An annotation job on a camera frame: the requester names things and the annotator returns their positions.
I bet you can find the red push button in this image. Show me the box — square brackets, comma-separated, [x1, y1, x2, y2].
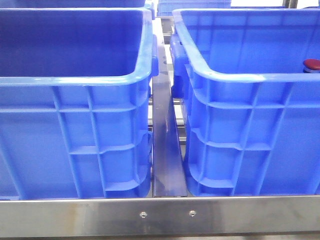
[303, 58, 320, 74]

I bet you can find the metal divider between bins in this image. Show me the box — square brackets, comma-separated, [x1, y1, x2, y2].
[152, 35, 188, 198]

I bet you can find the left blue plastic bin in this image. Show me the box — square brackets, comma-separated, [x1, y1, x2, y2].
[0, 8, 158, 201]

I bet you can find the blue plastic bin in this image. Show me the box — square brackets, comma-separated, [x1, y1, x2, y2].
[0, 8, 158, 201]
[171, 8, 320, 197]

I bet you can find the right blue plastic bin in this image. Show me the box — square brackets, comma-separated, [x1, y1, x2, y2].
[171, 8, 320, 197]

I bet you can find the back right blue bin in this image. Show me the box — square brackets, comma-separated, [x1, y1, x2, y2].
[157, 0, 232, 17]

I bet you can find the back left blue bin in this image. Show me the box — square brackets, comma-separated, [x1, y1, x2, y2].
[0, 0, 155, 16]

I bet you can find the stainless steel front rail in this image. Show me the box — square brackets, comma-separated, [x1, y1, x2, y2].
[0, 195, 320, 238]

